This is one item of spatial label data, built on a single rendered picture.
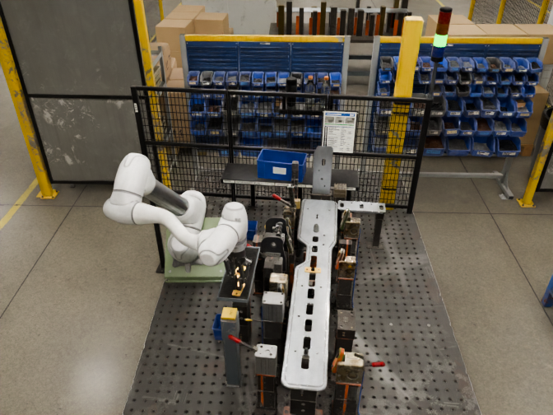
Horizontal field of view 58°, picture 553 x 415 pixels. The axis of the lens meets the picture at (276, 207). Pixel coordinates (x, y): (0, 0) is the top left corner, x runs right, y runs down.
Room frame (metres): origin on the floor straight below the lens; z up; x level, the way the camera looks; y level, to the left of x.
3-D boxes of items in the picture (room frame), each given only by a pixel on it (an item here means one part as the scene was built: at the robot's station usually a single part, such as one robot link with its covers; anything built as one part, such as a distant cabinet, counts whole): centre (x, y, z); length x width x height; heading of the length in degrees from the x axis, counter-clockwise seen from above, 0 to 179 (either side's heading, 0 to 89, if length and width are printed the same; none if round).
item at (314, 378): (1.93, -0.19, 1.00); 1.38 x 0.22 x 0.02; 173
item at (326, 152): (2.67, -0.28, 1.17); 0.12 x 0.01 x 0.34; 83
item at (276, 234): (2.07, 0.00, 0.94); 0.18 x 0.13 x 0.49; 173
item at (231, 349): (1.50, 0.20, 0.92); 0.08 x 0.08 x 0.44; 83
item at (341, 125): (2.95, -0.40, 1.30); 0.23 x 0.02 x 0.31; 83
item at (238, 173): (2.86, -0.09, 1.01); 0.90 x 0.22 x 0.03; 83
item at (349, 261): (1.99, -0.37, 0.87); 0.12 x 0.09 x 0.35; 83
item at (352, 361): (1.34, -0.31, 0.88); 0.15 x 0.11 x 0.36; 83
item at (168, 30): (7.01, 1.07, 0.52); 1.20 x 0.80 x 1.05; 175
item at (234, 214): (1.63, 0.17, 1.54); 0.13 x 0.11 x 0.16; 159
